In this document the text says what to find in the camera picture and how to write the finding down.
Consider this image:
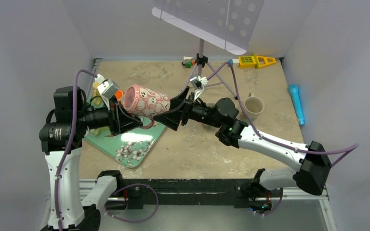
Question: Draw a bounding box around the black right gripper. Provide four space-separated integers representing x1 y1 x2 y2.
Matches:
154 87 223 132

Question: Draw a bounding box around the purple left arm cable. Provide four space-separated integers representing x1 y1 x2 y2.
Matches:
54 69 99 231

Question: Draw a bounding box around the blue white toy block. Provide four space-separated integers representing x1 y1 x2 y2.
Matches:
228 58 239 67

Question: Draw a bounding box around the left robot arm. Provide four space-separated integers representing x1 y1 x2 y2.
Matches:
39 86 143 231

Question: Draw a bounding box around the cream dragon mug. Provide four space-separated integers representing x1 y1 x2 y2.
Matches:
202 102 216 132

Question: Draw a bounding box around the lime green mug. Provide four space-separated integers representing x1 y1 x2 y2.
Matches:
89 127 109 136

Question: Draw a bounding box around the orange mug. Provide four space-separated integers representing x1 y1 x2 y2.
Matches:
114 90 125 101

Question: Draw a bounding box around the pink skull mug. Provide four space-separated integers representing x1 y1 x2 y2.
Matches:
122 84 171 129

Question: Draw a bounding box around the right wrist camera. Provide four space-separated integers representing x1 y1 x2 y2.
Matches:
190 76 208 101

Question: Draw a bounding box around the blue toy flashlight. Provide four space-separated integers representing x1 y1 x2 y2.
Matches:
288 84 305 126

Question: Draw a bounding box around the yellow toy grid block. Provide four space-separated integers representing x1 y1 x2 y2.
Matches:
238 55 257 69

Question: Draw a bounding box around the yellow green toy ramp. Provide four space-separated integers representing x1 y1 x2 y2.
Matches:
253 54 277 69

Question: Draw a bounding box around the green floral tray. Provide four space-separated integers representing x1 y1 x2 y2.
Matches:
84 123 166 168

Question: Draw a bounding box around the yellow mug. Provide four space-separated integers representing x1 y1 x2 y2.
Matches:
90 82 104 107

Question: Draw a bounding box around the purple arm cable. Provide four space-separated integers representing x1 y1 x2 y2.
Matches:
54 69 99 231
180 61 359 168

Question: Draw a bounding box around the cream coral shell mug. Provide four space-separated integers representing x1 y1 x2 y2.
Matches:
243 93 264 121

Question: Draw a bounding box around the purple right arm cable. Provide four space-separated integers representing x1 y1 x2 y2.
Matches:
180 61 359 168

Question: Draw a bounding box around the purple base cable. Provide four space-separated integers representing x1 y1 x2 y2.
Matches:
104 184 159 224

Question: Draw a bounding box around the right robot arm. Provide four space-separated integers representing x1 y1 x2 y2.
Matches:
153 87 331 196

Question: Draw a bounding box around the white music stand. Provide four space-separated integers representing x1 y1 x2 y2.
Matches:
151 0 265 101

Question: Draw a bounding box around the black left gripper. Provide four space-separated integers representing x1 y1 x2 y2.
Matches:
75 95 142 136

